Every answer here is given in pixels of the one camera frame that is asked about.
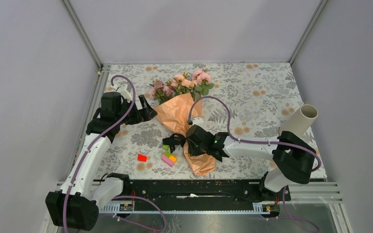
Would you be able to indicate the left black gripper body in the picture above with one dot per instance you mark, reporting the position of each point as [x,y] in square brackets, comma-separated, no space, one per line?
[133,117]

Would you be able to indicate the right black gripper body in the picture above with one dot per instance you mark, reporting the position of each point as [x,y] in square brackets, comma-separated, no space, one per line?
[196,150]

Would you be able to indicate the black gold-lettered ribbon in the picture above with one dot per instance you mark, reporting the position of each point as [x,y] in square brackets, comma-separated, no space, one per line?
[174,140]

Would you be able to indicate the peach paper flower bouquet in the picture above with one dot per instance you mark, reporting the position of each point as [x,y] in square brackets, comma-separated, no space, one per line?
[176,99]

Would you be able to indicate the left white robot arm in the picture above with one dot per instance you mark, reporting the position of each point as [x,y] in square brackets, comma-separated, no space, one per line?
[77,204]

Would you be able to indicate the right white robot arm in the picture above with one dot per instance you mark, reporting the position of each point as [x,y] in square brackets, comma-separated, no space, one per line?
[294,158]

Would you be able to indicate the beige cylindrical vase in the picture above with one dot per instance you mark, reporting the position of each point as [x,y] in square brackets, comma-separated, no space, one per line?
[299,122]

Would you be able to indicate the yellow studded brick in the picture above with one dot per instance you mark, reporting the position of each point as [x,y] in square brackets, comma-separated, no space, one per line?
[173,158]

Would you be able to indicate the green studded brick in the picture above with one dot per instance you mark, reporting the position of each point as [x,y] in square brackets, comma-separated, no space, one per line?
[167,154]

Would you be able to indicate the pink flat block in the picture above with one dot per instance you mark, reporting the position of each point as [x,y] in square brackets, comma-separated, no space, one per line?
[167,160]

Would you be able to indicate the red block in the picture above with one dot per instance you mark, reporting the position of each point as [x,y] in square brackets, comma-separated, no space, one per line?
[142,158]

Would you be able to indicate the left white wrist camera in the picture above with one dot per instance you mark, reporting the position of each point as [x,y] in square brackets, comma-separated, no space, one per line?
[124,90]

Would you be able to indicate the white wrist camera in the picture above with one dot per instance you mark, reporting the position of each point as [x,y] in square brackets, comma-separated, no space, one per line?
[196,121]
[124,90]

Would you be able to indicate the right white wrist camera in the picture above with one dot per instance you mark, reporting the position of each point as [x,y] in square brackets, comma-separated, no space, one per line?
[196,121]

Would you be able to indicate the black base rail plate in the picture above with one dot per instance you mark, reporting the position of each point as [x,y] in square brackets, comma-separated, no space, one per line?
[204,195]

